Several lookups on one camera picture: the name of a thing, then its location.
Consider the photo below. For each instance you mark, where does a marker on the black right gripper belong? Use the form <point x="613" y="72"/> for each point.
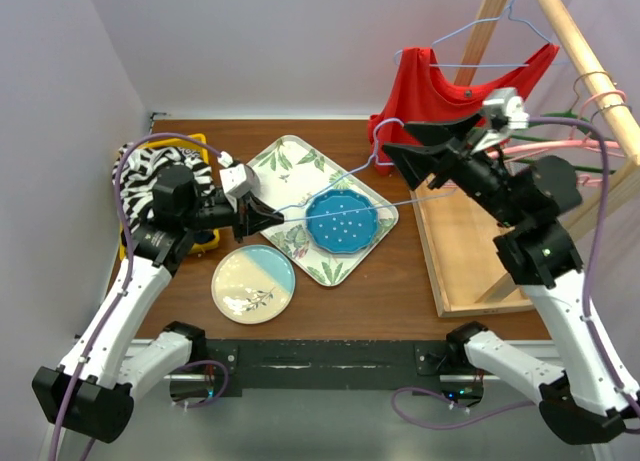
<point x="416" y="161"/>

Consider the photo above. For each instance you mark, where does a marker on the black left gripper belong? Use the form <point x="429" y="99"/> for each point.
<point x="249" y="221"/>

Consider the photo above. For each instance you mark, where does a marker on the blue wire hanger front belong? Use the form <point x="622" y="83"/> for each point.
<point x="337" y="186"/>

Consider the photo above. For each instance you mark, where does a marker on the blue wire hanger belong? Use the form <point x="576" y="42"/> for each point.
<point x="337" y="186"/>
<point x="491" y="40"/>

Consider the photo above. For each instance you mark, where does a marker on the red tank top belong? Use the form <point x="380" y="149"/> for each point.
<point x="421" y="92"/>

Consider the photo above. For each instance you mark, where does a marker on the navy maroon-trimmed tank top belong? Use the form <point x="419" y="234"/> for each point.
<point x="204" y="237"/>

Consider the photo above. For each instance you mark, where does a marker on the black white striped tank top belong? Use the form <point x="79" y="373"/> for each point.
<point x="140" y="173"/>

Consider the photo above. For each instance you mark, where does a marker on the green plastic hanger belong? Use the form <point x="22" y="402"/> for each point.
<point x="609" y="147"/>

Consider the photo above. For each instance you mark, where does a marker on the thick pink plastic hanger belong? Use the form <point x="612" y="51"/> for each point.
<point x="583" y="155"/>

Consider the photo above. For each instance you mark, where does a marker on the thin pink wire hanger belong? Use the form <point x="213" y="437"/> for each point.
<point x="620" y="93"/>

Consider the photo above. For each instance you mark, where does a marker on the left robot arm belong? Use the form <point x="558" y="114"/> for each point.
<point x="95" y="387"/>

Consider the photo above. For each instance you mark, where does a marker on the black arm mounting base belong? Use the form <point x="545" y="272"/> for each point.
<point x="337" y="364"/>

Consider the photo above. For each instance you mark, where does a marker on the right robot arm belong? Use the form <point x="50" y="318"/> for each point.
<point x="590" y="396"/>

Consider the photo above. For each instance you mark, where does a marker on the leaf-patterned rectangular tray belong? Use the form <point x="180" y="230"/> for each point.
<point x="290" y="170"/>

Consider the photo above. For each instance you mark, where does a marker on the cream and blue plate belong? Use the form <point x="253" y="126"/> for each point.
<point x="253" y="284"/>

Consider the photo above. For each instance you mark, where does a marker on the blue dotted plate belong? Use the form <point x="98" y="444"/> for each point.
<point x="342" y="224"/>

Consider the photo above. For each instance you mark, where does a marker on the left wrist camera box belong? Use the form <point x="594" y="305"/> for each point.
<point x="238" y="180"/>

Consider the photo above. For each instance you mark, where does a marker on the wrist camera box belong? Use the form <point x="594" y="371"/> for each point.
<point x="238" y="180"/>
<point x="504" y="112"/>

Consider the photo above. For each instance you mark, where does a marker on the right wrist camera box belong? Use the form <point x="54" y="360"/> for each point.
<point x="504" y="112"/>

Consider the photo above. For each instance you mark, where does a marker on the wooden clothes rack frame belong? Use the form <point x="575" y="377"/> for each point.
<point x="467" y="279"/>

